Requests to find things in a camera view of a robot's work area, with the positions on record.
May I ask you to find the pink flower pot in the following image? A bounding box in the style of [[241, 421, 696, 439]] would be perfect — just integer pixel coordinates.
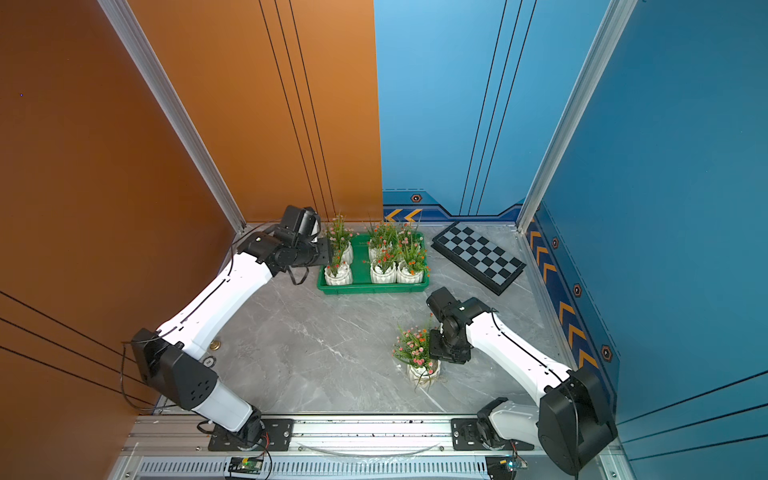
[[392, 327, 440, 387], [326, 214, 355, 265]]

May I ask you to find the red flower pot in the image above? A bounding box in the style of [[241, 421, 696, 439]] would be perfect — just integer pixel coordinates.
[[324, 245, 353, 286], [395, 222, 423, 252], [368, 246, 398, 284]]

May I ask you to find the orange flower pot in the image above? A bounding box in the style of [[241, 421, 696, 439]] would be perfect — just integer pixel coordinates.
[[366, 222, 398, 261], [396, 242, 429, 284]]

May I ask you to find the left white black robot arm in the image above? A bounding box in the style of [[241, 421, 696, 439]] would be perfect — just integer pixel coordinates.
[[129, 226, 334, 448]]

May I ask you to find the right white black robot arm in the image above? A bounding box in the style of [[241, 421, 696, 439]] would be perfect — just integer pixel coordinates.
[[426, 288, 618, 477]]

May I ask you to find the green plastic storage tray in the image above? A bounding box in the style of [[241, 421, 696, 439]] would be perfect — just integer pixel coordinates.
[[317, 233, 430, 295]]

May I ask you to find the black white chessboard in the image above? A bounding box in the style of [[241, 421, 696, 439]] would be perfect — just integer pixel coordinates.
[[432, 222, 526, 296]]

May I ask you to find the right green circuit board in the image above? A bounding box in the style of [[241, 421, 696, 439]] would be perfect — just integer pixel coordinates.
[[485, 456, 528, 480]]

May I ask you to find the green circuit board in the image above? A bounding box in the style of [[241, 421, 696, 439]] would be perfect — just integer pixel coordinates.
[[485, 456, 528, 480], [227, 457, 264, 478]]

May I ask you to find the left green circuit board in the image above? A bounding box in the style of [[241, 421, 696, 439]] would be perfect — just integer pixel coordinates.
[[227, 457, 264, 478]]

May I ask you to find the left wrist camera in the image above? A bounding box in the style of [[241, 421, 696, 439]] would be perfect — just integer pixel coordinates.
[[280, 205, 321, 239]]

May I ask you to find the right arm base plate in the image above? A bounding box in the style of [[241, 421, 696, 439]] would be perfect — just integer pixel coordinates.
[[450, 417, 535, 451]]

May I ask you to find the aluminium front rail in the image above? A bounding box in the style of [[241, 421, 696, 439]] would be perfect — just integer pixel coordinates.
[[119, 413, 625, 457]]

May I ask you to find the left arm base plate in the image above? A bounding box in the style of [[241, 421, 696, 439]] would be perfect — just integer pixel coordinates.
[[208, 418, 295, 452]]

